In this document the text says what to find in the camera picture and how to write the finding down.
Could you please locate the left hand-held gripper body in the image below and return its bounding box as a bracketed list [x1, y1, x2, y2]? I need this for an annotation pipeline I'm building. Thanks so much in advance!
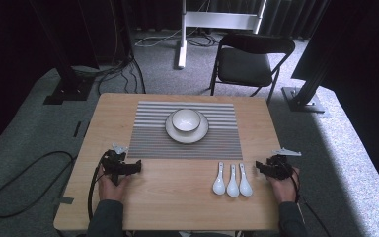
[100, 142, 130, 187]

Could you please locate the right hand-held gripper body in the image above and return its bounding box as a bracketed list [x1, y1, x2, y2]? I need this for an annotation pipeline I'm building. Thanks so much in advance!
[265, 147, 303, 181]

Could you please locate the person's right hand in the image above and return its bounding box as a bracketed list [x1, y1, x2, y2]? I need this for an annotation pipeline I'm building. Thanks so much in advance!
[267, 166, 301, 203]

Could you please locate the person's left hand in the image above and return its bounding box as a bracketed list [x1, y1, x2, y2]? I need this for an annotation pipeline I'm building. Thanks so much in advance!
[97, 164, 130, 202]

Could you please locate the striped grey placemat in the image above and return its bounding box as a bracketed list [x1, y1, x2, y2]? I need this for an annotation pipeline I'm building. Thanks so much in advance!
[126, 100, 244, 161]

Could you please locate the white ceramic spoon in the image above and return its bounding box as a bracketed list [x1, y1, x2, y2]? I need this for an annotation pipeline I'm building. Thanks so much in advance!
[238, 162, 254, 198]
[226, 163, 241, 198]
[212, 161, 227, 196]

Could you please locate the black tape strip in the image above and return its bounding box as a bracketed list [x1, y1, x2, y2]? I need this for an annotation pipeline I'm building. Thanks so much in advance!
[72, 120, 82, 138]

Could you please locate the white plate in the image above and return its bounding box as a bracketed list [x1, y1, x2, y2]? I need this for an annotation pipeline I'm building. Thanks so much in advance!
[164, 110, 210, 145]

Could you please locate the wooden table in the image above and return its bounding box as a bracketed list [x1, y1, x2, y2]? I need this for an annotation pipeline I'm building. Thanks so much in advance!
[52, 92, 282, 232]

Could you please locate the grey tape piece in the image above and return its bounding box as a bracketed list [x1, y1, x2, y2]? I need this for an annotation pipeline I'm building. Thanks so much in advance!
[52, 196, 75, 207]

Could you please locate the white bowl with dark rim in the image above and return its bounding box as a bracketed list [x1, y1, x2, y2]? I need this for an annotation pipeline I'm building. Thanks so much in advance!
[171, 108, 202, 134]

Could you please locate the black metal stand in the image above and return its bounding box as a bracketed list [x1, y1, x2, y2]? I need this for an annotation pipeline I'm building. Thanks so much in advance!
[280, 0, 331, 115]
[29, 0, 97, 106]

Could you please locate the black folding chair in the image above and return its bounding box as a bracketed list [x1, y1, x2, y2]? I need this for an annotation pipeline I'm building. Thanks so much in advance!
[208, 33, 296, 104]

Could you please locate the white metal stand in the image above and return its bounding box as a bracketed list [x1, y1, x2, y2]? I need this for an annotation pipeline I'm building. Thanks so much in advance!
[177, 0, 268, 70]

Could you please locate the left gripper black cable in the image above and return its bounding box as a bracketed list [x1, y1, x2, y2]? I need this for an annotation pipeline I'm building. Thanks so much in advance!
[87, 161, 106, 222]

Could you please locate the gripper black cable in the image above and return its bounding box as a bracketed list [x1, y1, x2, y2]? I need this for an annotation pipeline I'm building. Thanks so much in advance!
[285, 164, 334, 237]
[87, 161, 106, 222]

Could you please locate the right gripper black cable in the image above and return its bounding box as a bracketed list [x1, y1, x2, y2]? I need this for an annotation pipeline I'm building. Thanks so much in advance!
[285, 164, 334, 237]

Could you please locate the bundle of black floor cables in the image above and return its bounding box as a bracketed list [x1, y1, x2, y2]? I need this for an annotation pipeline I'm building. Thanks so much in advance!
[93, 0, 147, 97]

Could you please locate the black cable loop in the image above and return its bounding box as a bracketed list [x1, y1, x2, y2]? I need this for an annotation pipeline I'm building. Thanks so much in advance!
[0, 150, 77, 219]

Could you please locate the white floor cable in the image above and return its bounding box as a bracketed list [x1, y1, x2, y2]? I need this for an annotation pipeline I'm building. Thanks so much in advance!
[133, 28, 183, 48]

